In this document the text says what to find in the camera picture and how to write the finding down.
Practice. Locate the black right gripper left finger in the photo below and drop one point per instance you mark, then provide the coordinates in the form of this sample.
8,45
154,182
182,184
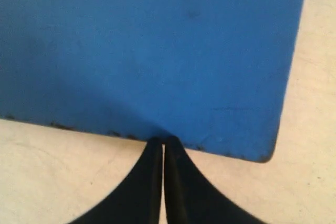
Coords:
137,199

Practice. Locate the blue binder folder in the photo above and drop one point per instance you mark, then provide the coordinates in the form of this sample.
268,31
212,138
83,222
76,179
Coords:
211,72

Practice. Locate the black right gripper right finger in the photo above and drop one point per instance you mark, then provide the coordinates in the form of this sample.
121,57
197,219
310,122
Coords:
190,197

